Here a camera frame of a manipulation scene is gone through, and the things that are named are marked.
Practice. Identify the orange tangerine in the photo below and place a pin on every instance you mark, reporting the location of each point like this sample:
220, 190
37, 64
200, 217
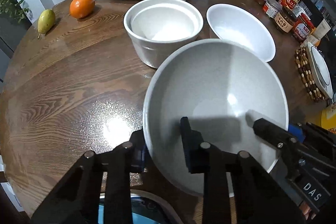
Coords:
81, 8

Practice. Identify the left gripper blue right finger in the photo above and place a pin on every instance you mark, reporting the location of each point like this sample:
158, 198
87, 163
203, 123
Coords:
194, 147

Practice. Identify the red lid chili jar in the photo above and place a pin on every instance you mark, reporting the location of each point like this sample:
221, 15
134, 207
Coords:
302, 28

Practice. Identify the small white lid jar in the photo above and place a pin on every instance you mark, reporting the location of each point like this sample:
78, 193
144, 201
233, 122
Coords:
272, 8

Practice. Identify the medium white bowl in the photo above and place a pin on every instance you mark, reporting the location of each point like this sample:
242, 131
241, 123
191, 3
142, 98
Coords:
229, 22

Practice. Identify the brown sauce jar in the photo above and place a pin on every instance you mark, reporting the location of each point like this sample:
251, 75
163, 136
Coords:
285, 20

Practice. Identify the yellow carton box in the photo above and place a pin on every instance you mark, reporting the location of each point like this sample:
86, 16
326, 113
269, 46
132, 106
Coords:
326, 118

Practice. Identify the wooden bead trivet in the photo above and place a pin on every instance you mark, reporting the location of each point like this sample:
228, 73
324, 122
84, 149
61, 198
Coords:
304, 70

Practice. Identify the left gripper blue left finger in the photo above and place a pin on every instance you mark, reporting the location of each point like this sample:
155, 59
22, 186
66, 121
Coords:
140, 152

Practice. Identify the green trailing houseplant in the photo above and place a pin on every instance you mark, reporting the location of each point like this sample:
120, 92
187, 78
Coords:
14, 10

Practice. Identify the large white bowl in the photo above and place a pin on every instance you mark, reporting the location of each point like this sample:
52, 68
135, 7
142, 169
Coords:
222, 88

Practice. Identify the white ceramic pot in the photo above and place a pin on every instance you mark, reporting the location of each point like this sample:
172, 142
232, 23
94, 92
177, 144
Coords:
157, 28

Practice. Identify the green pear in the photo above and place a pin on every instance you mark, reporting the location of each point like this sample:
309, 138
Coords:
46, 22

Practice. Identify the blue oval dish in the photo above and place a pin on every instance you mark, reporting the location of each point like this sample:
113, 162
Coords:
147, 208

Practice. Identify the square blue patterned plate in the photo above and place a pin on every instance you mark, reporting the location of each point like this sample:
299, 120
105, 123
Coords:
319, 71

